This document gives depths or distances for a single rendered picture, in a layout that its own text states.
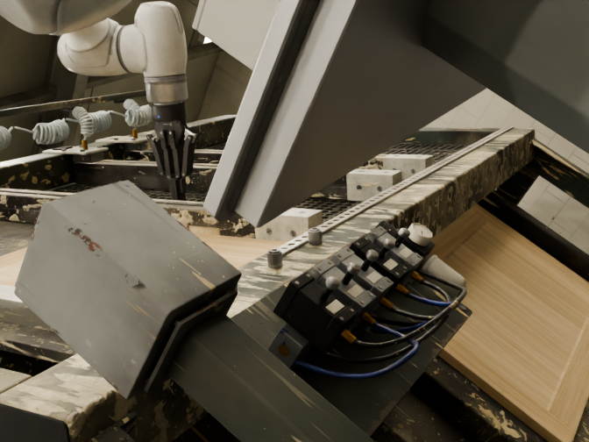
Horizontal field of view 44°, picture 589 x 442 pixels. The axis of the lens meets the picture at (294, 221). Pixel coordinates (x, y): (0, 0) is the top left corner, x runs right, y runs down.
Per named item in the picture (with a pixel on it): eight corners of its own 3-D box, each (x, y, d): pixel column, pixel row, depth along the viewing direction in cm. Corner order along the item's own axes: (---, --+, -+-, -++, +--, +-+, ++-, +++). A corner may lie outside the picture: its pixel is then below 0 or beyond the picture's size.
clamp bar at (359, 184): (390, 204, 178) (387, 105, 172) (46, 183, 236) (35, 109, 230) (405, 196, 186) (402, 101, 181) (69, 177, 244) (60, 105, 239)
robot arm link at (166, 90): (162, 74, 165) (165, 101, 167) (135, 78, 158) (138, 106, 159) (195, 73, 161) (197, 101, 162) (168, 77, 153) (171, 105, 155)
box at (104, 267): (177, 319, 64) (39, 199, 68) (132, 409, 69) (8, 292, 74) (251, 277, 74) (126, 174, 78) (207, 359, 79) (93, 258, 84)
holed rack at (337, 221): (280, 258, 124) (280, 254, 124) (266, 256, 125) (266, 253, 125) (514, 128, 262) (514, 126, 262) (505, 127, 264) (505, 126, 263)
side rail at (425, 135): (495, 161, 260) (495, 131, 258) (237, 153, 314) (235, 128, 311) (500, 158, 267) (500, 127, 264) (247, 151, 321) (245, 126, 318)
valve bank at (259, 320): (413, 377, 82) (253, 249, 89) (353, 456, 89) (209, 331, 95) (517, 253, 124) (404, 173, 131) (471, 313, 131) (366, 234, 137)
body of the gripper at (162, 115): (194, 100, 162) (198, 141, 164) (164, 100, 166) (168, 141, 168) (173, 103, 155) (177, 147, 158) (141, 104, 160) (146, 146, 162)
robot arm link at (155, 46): (197, 72, 163) (145, 74, 166) (190, -1, 159) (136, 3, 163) (175, 76, 153) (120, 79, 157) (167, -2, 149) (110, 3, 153)
